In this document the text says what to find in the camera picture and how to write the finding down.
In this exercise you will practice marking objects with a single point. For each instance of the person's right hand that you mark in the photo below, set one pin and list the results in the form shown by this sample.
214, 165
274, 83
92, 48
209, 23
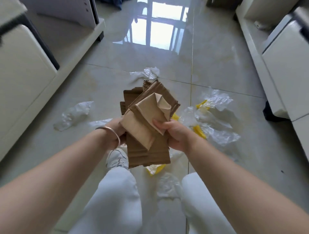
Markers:
178, 136

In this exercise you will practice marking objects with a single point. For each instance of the person's right forearm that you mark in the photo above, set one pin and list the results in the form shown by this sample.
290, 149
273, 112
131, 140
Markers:
241, 190

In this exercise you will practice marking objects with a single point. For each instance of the person's left hand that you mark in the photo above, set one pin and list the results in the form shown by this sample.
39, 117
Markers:
115, 127

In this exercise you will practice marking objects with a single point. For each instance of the small clear plastic scrap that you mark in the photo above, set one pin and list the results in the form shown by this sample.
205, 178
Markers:
99, 123

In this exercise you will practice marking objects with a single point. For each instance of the yellow plastic scrap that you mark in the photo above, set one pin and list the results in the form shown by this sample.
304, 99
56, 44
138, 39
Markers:
155, 169

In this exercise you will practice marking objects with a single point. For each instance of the cream cabinet with black trim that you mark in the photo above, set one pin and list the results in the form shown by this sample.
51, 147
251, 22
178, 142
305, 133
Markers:
21, 72

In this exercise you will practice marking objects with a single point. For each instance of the clear crumpled plastic bag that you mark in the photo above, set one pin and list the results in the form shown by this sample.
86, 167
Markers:
72, 115
169, 185
147, 73

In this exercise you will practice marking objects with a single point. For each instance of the person's left thumb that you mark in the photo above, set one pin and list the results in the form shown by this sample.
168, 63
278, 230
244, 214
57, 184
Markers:
118, 121

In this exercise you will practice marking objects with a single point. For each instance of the person's left forearm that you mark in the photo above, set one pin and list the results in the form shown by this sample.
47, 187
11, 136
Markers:
55, 178

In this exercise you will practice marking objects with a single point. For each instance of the clear plastic bags with yellow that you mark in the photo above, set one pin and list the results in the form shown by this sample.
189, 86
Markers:
214, 120

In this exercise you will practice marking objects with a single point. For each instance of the white board panel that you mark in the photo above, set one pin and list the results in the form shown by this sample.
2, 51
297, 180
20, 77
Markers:
70, 10

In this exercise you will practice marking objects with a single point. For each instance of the person's right thumb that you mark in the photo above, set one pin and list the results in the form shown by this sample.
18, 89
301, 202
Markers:
159, 124

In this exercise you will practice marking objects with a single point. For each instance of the white trousers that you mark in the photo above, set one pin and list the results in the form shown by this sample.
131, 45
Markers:
115, 205

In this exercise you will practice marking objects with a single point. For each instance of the light brown paper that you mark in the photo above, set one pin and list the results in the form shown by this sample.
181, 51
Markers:
142, 118

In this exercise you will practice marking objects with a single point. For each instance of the brown corrugated cardboard pieces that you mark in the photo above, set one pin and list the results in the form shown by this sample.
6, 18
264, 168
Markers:
154, 154

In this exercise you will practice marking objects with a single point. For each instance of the white low platform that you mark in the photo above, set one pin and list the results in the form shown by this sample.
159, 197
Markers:
72, 53

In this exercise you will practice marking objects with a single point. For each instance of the white cabinet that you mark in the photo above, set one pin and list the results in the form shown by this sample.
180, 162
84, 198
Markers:
287, 65

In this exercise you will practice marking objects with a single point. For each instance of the white shoe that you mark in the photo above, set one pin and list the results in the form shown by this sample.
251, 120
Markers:
117, 158

